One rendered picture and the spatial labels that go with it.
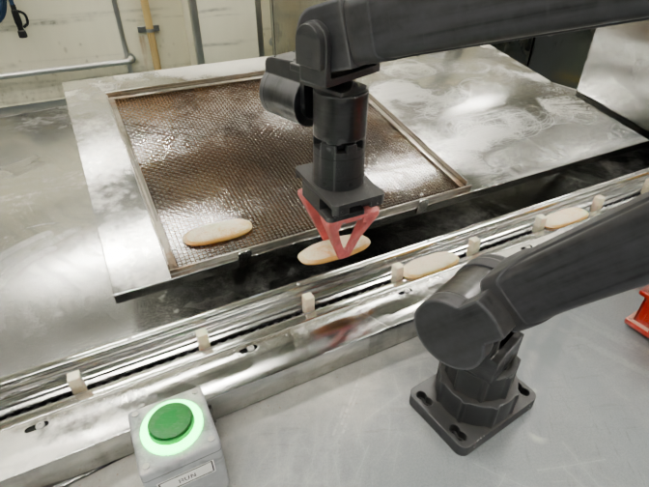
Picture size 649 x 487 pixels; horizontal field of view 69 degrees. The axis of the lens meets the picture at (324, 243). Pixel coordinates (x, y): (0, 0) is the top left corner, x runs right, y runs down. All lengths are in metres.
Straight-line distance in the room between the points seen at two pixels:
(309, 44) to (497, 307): 0.28
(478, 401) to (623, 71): 0.88
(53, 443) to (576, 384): 0.57
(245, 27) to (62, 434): 3.75
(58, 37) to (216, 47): 1.11
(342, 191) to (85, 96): 0.68
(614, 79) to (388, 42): 0.88
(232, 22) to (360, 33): 3.64
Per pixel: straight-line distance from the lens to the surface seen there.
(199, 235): 0.68
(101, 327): 0.71
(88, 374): 0.62
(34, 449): 0.56
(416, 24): 0.41
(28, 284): 0.84
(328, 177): 0.51
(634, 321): 0.76
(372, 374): 0.60
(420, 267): 0.69
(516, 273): 0.43
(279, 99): 0.54
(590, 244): 0.39
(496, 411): 0.54
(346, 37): 0.44
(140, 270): 0.67
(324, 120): 0.49
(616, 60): 1.25
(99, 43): 4.21
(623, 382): 0.69
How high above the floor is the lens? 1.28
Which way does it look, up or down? 36 degrees down
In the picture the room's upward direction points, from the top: straight up
